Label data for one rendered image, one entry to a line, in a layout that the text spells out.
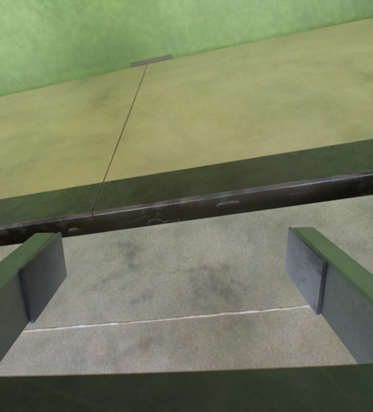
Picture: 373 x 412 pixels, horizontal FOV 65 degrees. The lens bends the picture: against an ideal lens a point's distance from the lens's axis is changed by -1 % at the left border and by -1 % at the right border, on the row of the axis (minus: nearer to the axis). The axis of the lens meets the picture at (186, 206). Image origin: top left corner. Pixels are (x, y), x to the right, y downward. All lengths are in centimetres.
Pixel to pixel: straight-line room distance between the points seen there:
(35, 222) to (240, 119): 36
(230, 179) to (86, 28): 83
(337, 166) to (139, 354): 31
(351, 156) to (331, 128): 8
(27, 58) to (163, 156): 82
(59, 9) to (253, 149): 84
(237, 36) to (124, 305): 93
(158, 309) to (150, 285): 3
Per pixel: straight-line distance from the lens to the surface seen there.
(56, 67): 119
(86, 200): 44
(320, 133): 48
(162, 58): 109
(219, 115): 56
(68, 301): 34
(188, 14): 107
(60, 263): 17
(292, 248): 16
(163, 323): 29
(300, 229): 17
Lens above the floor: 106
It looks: 49 degrees down
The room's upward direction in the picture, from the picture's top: 179 degrees counter-clockwise
